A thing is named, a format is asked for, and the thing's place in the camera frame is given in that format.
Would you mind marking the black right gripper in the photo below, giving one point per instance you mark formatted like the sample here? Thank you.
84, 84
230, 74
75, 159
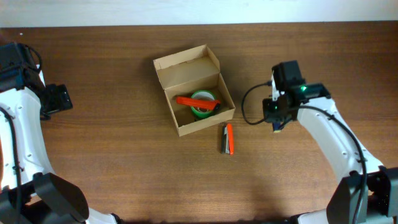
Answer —
268, 112

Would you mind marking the brown cardboard box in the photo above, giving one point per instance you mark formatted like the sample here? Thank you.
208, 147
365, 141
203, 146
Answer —
186, 73

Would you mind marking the red stapler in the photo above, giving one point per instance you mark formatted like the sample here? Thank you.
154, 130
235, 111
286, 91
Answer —
227, 139

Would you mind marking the red utility knife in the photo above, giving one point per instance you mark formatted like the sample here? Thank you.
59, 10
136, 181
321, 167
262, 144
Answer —
203, 104

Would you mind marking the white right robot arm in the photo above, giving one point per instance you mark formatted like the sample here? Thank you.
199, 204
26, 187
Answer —
367, 190

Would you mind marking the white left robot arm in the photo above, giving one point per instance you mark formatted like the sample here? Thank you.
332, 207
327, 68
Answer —
31, 192

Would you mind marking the green tape roll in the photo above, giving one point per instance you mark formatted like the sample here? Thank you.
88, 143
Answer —
202, 95

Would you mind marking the yellow highlighter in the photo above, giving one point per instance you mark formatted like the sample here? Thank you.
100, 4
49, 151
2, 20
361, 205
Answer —
276, 127

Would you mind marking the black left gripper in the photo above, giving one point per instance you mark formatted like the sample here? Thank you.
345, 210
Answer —
60, 98

